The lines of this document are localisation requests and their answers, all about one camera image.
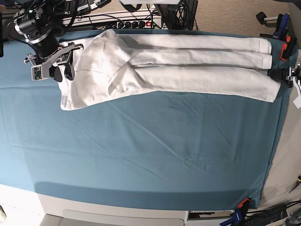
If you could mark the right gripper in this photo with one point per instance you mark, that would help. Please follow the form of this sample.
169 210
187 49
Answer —
51 54

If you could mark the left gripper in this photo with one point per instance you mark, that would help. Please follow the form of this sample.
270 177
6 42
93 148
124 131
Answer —
290 77

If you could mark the white T-shirt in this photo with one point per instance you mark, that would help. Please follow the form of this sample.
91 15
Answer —
112 66

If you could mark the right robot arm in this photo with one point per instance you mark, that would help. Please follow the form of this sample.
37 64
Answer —
41 25

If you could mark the orange black right clamp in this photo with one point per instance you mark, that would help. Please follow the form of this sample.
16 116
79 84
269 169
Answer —
288 47

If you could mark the orange black clamp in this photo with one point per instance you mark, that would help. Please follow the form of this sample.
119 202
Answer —
288 47
245 204

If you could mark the blue clamp top right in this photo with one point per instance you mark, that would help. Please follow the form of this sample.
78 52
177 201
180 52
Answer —
281 30

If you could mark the blue clamp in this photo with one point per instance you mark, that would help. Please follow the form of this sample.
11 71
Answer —
281 30
237 218

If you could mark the black caster wheel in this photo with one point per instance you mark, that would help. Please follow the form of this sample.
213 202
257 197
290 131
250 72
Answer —
261 17

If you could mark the black power strip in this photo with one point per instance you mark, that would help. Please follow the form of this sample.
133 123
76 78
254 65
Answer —
135 25

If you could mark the teal table cloth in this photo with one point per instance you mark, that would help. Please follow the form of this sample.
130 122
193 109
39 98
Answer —
162 150

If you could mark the orange black bottom clamp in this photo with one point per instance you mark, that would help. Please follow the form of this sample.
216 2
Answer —
245 204

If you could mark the blue clamp bottom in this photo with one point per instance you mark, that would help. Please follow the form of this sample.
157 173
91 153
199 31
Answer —
237 218

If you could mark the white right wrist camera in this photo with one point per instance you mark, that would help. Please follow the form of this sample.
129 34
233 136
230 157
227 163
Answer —
39 72

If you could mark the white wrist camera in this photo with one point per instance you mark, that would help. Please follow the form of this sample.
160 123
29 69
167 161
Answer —
297 102
39 72

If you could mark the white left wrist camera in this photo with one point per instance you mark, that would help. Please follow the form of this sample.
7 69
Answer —
297 102

